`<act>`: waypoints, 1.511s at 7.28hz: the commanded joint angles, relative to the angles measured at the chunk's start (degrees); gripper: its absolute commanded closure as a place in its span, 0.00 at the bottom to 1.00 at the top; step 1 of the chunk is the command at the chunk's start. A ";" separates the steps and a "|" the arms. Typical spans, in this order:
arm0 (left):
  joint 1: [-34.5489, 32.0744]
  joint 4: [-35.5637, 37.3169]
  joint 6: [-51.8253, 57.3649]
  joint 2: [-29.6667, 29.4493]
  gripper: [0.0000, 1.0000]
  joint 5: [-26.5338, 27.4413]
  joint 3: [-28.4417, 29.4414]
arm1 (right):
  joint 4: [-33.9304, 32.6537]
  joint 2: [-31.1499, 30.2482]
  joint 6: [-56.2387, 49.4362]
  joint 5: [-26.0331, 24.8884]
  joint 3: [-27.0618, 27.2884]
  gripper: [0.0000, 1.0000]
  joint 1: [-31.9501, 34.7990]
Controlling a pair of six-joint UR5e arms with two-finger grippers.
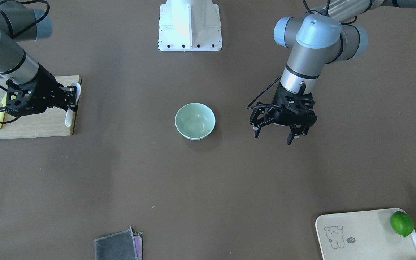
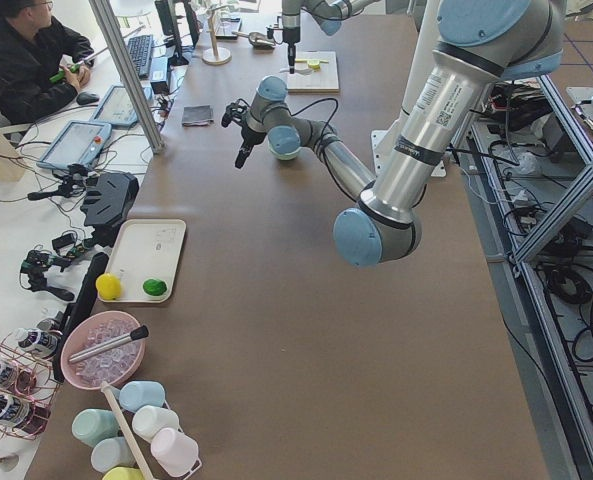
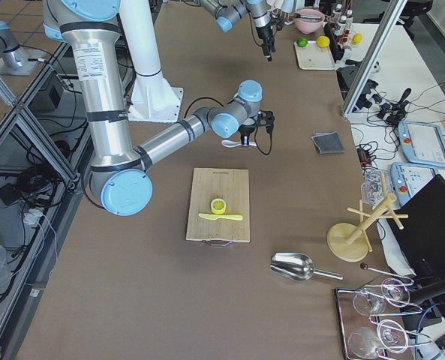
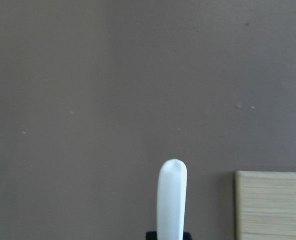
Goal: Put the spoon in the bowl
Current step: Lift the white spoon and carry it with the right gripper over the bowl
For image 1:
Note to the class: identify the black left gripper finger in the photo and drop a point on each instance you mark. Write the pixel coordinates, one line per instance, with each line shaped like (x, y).
(296, 131)
(259, 124)

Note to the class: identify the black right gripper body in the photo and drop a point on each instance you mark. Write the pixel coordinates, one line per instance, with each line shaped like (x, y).
(46, 85)

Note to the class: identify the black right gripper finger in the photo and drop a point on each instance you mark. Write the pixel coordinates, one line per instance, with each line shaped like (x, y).
(68, 90)
(68, 104)

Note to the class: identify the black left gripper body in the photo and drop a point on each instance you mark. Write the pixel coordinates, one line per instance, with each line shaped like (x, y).
(277, 100)

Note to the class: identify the green ceramic bowl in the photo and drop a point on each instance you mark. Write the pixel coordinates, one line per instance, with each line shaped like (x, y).
(195, 121)

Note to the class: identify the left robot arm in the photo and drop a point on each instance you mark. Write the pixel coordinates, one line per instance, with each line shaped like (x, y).
(324, 35)

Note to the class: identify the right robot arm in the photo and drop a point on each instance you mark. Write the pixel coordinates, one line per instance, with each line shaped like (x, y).
(19, 23)

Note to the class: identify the yellow plastic fork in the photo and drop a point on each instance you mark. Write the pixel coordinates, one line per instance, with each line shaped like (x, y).
(2, 114)

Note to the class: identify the beige tray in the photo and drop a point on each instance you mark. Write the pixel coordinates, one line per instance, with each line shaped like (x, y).
(363, 235)

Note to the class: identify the green lime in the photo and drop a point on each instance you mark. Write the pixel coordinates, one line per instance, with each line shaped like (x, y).
(402, 223)

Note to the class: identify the grey folded cloth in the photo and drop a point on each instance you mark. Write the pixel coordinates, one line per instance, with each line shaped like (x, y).
(125, 245)

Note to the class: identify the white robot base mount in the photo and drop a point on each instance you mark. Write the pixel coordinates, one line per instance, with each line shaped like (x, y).
(189, 26)

